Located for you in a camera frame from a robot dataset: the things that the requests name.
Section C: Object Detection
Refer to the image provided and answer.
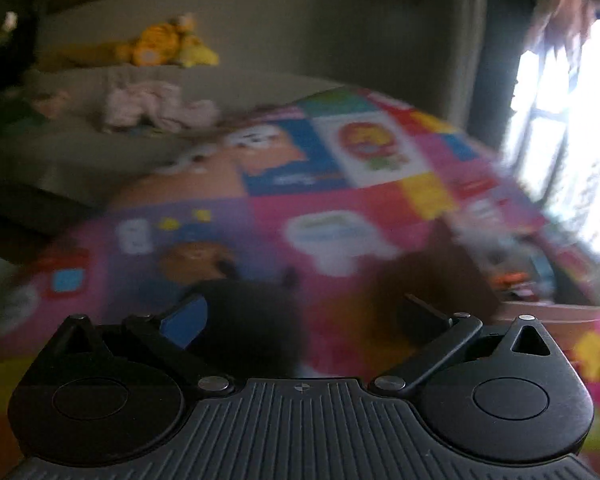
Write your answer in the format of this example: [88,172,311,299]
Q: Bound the pink crumpled clothes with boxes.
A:
[102,80,219,134]

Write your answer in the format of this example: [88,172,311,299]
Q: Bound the dark curtain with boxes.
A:
[472,0,531,153]

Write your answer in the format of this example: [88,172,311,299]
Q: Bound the brown fuzzy object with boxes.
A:
[367,225,501,348]

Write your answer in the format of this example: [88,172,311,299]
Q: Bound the small pink plush toy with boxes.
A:
[34,90,72,117]

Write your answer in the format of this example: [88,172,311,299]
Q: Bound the hanging brown cloth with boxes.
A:
[527,0,600,55]

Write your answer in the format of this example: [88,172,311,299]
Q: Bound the black plush keychain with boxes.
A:
[190,267,306,377]

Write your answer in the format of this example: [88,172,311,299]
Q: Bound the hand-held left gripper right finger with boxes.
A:
[369,294,571,396]

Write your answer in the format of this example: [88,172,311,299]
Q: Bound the long yellow plush pillow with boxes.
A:
[42,44,136,70]

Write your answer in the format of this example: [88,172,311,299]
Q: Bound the pink cardboard box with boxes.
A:
[480,240,600,323]

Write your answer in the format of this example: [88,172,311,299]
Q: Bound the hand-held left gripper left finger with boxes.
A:
[32,294,233,396]

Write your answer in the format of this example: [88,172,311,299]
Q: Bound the grey sofa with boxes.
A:
[0,64,343,211]

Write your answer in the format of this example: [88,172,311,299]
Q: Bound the dark furniture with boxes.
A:
[0,0,37,95]

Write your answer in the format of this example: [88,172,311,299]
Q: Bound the black framed window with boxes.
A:
[500,20,600,257]

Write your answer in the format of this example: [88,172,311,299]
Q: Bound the yellow duck plush toy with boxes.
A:
[174,14,221,69]

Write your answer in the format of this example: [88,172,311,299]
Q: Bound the colourful cartoon play mat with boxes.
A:
[0,85,600,480]

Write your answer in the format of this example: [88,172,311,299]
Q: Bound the orange tiger plush toy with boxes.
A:
[127,22,181,67]

